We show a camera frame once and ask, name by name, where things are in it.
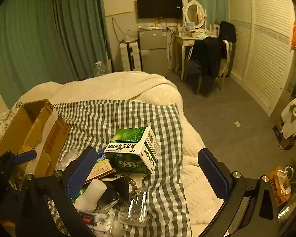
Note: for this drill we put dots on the silver blister pack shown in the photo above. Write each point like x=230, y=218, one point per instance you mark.
x=135, y=209

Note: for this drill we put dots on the paper scrap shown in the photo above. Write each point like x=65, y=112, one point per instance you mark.
x=236, y=124

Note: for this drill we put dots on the clear plastic bag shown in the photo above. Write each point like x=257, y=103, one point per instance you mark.
x=130, y=36

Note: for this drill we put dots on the white cylinder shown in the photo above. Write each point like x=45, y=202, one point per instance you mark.
x=92, y=195

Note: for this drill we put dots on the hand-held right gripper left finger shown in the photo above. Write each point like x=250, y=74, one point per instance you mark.
x=80, y=172

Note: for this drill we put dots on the green medicine box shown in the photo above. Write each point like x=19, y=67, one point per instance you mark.
x=130, y=150

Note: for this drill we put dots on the orange snack bag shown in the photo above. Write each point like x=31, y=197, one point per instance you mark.
x=278, y=185

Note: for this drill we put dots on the grey mini fridge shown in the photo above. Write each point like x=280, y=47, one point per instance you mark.
x=153, y=54

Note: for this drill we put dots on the wide green curtain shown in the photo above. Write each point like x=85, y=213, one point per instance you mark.
x=51, y=29

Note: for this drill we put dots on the clear plastic water bottle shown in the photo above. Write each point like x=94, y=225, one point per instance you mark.
x=101, y=69

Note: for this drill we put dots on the white chair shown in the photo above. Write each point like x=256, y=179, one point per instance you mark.
x=228, y=54

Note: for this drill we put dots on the floral bed sheet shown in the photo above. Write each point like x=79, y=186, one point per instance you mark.
x=0, y=126

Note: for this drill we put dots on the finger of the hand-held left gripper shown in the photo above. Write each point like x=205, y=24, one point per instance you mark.
x=27, y=156

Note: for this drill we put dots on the white louvered wardrobe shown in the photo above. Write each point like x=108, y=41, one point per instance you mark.
x=264, y=42

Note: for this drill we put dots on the white suitcase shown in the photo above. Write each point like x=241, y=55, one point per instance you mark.
x=125, y=56

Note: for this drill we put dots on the black pouch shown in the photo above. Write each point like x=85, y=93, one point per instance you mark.
x=113, y=192

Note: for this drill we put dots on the grey checked cloth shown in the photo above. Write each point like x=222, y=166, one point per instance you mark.
x=101, y=116

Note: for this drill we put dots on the black backpack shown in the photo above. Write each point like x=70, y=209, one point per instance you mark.
x=228, y=32

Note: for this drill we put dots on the orange medicine box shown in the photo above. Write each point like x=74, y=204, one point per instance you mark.
x=102, y=169

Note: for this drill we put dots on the cardboard box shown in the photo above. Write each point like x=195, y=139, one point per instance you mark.
x=24, y=128

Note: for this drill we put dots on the small wooden stool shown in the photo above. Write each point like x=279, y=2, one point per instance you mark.
x=285, y=140

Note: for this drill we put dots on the cream blanket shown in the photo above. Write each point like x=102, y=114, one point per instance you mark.
x=128, y=86

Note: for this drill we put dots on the white towel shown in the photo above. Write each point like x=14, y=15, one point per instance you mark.
x=292, y=116

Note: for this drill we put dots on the white dressing table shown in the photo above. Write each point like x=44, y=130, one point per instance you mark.
x=183, y=39

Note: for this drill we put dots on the white plastic bag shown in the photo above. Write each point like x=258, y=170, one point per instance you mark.
x=67, y=159

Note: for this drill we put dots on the small red blue packet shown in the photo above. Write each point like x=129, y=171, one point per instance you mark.
x=87, y=218

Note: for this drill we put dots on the silver foil bag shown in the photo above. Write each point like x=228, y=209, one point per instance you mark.
x=289, y=206

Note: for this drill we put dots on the black wall television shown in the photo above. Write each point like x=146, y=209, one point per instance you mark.
x=159, y=7

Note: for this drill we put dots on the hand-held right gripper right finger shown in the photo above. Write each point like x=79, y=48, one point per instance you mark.
x=213, y=175

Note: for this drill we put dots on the white oval vanity mirror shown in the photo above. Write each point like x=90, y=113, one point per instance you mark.
x=187, y=12

